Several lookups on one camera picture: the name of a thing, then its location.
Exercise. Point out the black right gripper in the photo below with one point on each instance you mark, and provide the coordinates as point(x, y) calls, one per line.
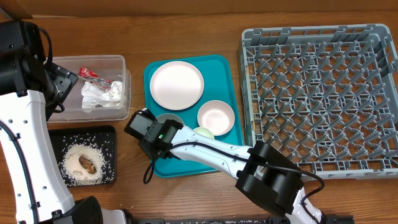
point(143, 144)

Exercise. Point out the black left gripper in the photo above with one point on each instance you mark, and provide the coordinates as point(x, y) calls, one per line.
point(63, 79)

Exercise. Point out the grey bowl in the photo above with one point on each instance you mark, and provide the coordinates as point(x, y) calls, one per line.
point(163, 117)

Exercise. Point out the large pink plate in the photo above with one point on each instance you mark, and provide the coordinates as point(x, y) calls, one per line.
point(177, 85)

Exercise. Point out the red foil wrapper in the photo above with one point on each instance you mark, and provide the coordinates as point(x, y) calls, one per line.
point(92, 78)

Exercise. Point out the pink bowl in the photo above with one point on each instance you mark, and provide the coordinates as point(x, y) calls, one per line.
point(216, 116)

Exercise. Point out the white napkin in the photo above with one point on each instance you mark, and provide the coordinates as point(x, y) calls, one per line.
point(94, 96)

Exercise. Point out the gold foil wrapper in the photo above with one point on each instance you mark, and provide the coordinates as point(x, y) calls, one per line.
point(87, 164)

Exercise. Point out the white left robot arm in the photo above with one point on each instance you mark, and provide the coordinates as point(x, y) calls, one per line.
point(40, 192)

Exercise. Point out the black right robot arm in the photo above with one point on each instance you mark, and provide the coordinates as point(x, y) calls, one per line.
point(265, 176)

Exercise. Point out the pale green cup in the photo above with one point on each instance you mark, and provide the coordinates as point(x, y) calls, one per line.
point(204, 132)

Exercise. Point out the black tray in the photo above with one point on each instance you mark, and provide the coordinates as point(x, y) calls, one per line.
point(105, 140)

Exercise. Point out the clear plastic bin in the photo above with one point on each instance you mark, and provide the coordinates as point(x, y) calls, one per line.
point(108, 67)

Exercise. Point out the white rice pile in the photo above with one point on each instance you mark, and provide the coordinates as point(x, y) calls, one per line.
point(73, 161)

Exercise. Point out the teal plastic tray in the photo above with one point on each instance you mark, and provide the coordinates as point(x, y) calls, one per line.
point(218, 86)

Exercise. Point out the grey dish rack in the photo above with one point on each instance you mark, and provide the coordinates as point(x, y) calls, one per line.
point(324, 96)

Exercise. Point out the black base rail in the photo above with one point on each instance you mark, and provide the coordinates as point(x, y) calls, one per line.
point(332, 219)

